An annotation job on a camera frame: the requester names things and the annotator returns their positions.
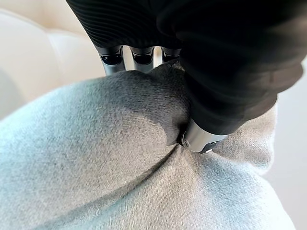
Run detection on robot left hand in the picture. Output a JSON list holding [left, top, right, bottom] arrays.
[[65, 0, 307, 154]]

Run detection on light grey fabric cushion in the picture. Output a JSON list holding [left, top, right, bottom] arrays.
[[0, 59, 295, 230]]

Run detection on cream white sofa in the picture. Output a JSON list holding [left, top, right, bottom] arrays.
[[0, 0, 107, 120]]

